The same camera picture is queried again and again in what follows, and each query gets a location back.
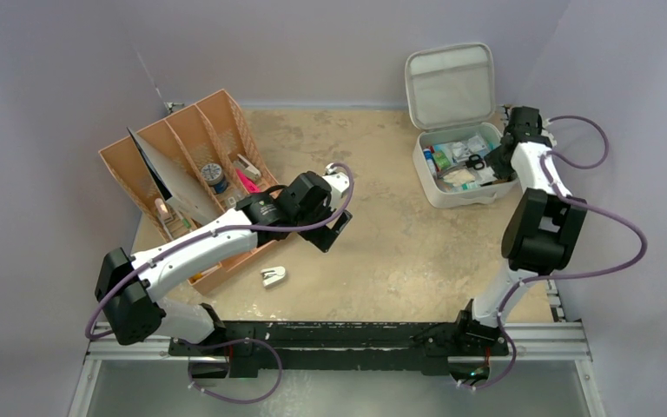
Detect white stapler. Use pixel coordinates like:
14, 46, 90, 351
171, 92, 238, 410
261, 266, 287, 288

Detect black grey scissors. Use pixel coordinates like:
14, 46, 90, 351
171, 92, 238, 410
466, 155, 486, 171

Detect white plastic bottle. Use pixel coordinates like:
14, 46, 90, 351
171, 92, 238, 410
459, 182, 480, 190

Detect grey open storage case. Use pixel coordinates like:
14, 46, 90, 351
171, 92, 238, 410
404, 43, 518, 209

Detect dark folder in rack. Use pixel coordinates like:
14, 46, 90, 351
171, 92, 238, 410
128, 128, 221, 226

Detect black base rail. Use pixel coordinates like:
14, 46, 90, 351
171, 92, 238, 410
168, 309, 510, 378

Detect grey stapler in tray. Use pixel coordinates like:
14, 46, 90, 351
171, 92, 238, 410
234, 154, 262, 182

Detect green small box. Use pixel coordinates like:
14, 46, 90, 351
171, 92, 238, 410
432, 151, 452, 172

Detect pink file organizer rack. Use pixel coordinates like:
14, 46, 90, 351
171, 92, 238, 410
99, 89, 278, 242

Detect alcohol pad sachet pair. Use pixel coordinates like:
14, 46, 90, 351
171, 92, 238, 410
451, 135, 490, 161

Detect blue white bandage roll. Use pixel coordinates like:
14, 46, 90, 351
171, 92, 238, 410
423, 149, 438, 179

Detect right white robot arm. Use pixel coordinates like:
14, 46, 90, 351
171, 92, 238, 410
452, 107, 586, 354

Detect blue grey tape roll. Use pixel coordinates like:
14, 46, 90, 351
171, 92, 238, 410
201, 162, 228, 194

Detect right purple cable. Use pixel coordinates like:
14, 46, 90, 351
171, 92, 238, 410
459, 116, 650, 393

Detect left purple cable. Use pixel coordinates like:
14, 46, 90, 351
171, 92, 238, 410
84, 162, 356, 341

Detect pink desk tray organizer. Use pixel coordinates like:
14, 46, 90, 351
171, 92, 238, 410
186, 172, 306, 295

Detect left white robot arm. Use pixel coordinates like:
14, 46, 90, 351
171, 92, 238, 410
85, 162, 354, 355

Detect base loop purple cable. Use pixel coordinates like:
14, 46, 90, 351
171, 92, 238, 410
186, 335, 286, 405

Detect beige gauze wrap packet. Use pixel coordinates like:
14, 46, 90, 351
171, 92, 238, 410
441, 169, 476, 188

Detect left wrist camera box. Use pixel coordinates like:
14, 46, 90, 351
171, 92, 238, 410
323, 163, 351, 198

